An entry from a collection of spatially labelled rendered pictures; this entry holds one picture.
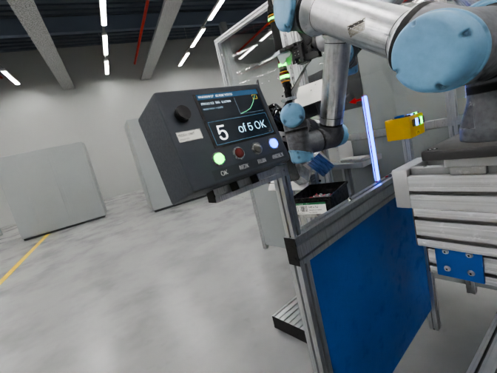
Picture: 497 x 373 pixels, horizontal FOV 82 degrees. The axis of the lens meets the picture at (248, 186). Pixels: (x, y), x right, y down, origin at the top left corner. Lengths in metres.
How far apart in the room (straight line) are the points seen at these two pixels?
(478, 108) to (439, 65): 0.16
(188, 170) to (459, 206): 0.53
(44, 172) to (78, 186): 0.76
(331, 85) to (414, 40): 0.44
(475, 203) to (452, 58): 0.29
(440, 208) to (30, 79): 13.65
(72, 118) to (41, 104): 1.05
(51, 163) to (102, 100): 5.83
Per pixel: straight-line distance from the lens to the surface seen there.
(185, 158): 0.51
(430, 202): 0.73
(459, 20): 0.54
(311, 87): 1.81
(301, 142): 0.93
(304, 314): 0.89
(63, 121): 13.42
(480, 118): 0.67
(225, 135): 0.57
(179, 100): 0.56
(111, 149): 13.21
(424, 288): 1.67
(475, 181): 0.69
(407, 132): 1.37
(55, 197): 8.21
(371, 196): 1.12
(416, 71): 0.56
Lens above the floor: 1.14
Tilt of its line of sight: 10 degrees down
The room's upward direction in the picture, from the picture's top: 13 degrees counter-clockwise
